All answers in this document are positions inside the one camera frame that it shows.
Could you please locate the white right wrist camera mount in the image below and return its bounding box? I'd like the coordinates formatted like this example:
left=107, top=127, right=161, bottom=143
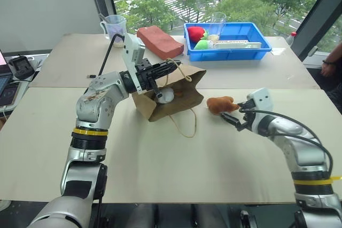
left=246, top=88, right=275, bottom=134

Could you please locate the long white flat box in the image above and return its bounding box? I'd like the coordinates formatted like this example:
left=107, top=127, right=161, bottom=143
left=213, top=40, right=262, bottom=50

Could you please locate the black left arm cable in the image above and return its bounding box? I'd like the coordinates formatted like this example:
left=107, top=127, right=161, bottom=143
left=87, top=33, right=126, bottom=78

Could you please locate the clear plastic measuring cup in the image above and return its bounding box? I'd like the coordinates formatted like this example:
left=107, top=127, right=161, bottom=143
left=99, top=14, right=127, bottom=49

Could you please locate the plastic bottle with red cap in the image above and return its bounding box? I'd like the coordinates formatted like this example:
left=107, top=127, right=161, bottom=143
left=285, top=32, right=298, bottom=46

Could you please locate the white plush toy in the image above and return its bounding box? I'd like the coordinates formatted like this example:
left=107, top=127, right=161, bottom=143
left=157, top=87, right=176, bottom=105

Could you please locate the dark tablet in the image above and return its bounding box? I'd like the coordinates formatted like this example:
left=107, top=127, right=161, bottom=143
left=0, top=75, right=21, bottom=107

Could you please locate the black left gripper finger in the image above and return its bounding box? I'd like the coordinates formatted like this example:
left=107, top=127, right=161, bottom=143
left=147, top=77, right=164, bottom=98
left=151, top=61, right=179, bottom=80

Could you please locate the green plush toy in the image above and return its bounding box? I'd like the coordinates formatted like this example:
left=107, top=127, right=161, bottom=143
left=193, top=39, right=214, bottom=51

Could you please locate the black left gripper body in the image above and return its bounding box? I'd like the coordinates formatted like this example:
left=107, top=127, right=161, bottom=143
left=135, top=58, right=158, bottom=90

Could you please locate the red brick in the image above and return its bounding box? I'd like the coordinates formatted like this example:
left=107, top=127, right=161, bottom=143
left=136, top=25, right=185, bottom=60

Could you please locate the brown plush toy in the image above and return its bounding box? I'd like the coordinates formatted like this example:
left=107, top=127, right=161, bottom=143
left=206, top=96, right=241, bottom=114

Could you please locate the black charger device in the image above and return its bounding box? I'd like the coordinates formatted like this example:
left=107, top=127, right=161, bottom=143
left=9, top=56, right=36, bottom=80

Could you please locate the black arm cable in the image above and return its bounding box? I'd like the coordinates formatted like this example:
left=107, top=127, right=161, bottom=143
left=239, top=109, right=334, bottom=179
left=87, top=33, right=126, bottom=78

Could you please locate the blue plastic bin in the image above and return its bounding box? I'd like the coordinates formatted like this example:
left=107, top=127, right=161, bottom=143
left=183, top=22, right=273, bottom=62

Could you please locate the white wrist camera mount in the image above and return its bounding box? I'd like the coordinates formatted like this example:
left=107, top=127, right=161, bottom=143
left=121, top=33, right=146, bottom=92
left=246, top=88, right=275, bottom=134

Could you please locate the laptop with pink screen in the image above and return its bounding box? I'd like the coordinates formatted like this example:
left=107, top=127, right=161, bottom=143
left=0, top=49, right=13, bottom=76

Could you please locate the red strawberry plush toy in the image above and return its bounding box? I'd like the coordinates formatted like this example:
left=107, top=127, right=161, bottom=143
left=186, top=26, right=209, bottom=43

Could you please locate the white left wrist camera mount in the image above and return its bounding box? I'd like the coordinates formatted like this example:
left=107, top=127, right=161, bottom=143
left=121, top=33, right=146, bottom=92

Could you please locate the bystander's hand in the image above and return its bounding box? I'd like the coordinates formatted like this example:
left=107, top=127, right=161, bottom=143
left=320, top=61, right=337, bottom=78

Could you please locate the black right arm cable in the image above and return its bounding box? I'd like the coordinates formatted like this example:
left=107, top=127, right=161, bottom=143
left=239, top=109, right=334, bottom=179

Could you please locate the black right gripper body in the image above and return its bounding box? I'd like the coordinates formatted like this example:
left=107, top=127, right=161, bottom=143
left=238, top=99, right=258, bottom=132

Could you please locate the brown paper bag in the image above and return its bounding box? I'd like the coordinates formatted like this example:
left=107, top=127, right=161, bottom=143
left=130, top=58, right=208, bottom=138

